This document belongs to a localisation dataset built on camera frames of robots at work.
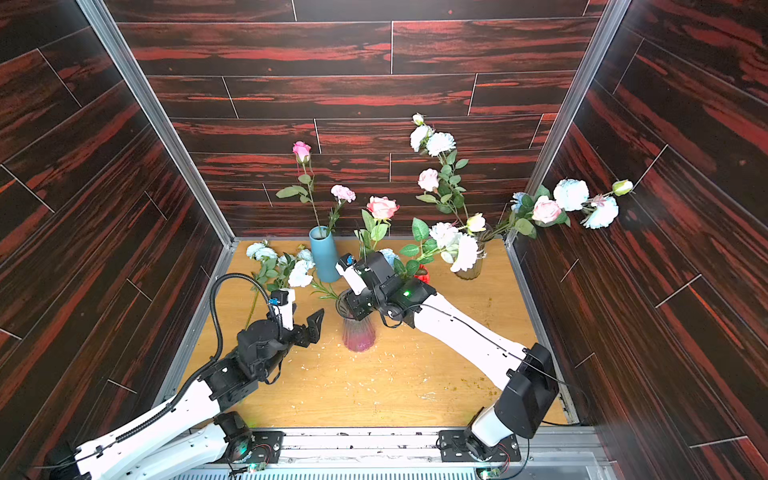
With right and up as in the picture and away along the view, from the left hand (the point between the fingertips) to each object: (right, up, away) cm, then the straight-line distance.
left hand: (312, 309), depth 76 cm
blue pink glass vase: (+11, -11, +17) cm, 23 cm away
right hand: (+11, +4, +2) cm, 12 cm away
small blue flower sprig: (-15, +9, +29) cm, 34 cm away
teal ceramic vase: (-1, +15, +20) cm, 25 cm away
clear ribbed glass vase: (+53, +9, +36) cm, 64 cm away
